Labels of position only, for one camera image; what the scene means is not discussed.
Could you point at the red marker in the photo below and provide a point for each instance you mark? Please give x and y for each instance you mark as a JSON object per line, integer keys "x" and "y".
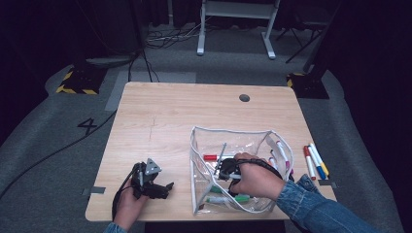
{"x": 210, "y": 157}

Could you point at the person's left hand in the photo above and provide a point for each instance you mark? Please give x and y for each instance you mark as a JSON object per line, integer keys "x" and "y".
{"x": 126, "y": 210}

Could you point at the grey tape strip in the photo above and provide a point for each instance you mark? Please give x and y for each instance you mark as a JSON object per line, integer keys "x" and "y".
{"x": 327, "y": 183}
{"x": 95, "y": 190}

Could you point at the red-orange marker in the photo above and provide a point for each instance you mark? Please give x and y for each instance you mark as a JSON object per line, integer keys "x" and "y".
{"x": 309, "y": 163}

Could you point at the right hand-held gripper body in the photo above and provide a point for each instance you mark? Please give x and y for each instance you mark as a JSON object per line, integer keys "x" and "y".
{"x": 230, "y": 166}

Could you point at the light green marker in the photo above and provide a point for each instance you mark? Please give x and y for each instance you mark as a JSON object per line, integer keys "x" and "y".
{"x": 243, "y": 198}

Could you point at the purple marker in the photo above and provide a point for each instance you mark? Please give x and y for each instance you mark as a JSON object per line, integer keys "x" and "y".
{"x": 282, "y": 153}

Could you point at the white desk frame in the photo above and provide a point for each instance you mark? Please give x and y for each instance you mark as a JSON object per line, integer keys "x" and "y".
{"x": 239, "y": 9}

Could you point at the blue marker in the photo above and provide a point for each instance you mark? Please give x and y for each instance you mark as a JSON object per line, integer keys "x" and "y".
{"x": 319, "y": 168}

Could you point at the person's right hand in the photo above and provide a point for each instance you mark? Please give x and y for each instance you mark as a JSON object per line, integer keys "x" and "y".
{"x": 259, "y": 181}

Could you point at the dark green marker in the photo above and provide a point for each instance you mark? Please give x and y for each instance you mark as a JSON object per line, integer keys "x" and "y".
{"x": 217, "y": 190}

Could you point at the black yellow striped stand base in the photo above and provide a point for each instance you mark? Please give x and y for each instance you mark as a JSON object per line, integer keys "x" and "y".
{"x": 82, "y": 81}
{"x": 309, "y": 85}

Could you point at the black folding stand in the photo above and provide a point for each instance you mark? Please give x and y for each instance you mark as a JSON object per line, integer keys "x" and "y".
{"x": 304, "y": 45}

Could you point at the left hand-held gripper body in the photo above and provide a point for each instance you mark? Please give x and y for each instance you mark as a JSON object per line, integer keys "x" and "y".
{"x": 145, "y": 189}

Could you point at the clear plastic pouch white trim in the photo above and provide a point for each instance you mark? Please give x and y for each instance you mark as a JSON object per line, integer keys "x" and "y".
{"x": 226, "y": 137}

